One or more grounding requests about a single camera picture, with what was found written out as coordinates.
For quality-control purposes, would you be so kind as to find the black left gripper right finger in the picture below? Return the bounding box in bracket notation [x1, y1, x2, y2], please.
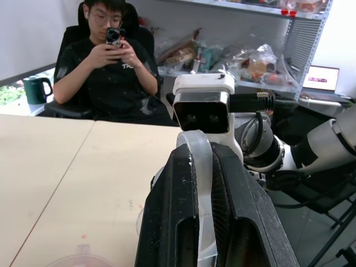
[210, 141, 300, 267]

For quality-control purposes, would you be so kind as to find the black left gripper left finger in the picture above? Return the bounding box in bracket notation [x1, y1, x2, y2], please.
[135, 144, 201, 267]

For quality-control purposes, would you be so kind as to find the black smartphone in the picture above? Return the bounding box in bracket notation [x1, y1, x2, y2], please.
[106, 27, 126, 61]

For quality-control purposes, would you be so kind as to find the clear cup with red liquid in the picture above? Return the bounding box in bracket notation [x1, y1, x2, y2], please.
[44, 244, 115, 267]

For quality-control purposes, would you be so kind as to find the person's left hand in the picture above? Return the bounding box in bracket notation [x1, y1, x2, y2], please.
[119, 38, 140, 70]

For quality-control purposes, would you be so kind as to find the person's right hand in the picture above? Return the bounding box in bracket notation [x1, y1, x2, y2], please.
[87, 45, 123, 68]

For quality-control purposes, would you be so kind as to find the person in black t-shirt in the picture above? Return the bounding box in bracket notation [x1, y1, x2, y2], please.
[52, 0, 179, 127]

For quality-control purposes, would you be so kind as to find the clear plastic bag of items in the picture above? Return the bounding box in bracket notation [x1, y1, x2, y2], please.
[232, 43, 297, 87]

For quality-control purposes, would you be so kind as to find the open laptop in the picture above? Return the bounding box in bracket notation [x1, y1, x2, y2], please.
[301, 65, 341, 95]

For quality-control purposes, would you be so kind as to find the dark green kettle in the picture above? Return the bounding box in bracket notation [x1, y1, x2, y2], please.
[22, 75, 54, 105]

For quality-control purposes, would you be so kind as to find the grey metal shelf rack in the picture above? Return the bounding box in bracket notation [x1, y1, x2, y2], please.
[126, 0, 334, 101]

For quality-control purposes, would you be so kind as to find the black office chair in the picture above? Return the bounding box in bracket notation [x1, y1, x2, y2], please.
[43, 1, 165, 119]

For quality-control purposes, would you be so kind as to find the black metal folding frame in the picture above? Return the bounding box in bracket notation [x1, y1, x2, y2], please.
[264, 169, 356, 267]

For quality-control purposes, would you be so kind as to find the black robot wrist cable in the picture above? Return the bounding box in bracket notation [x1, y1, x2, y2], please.
[230, 91, 300, 134]

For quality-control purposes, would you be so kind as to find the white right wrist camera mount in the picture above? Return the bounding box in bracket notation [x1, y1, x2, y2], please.
[172, 73, 245, 164]

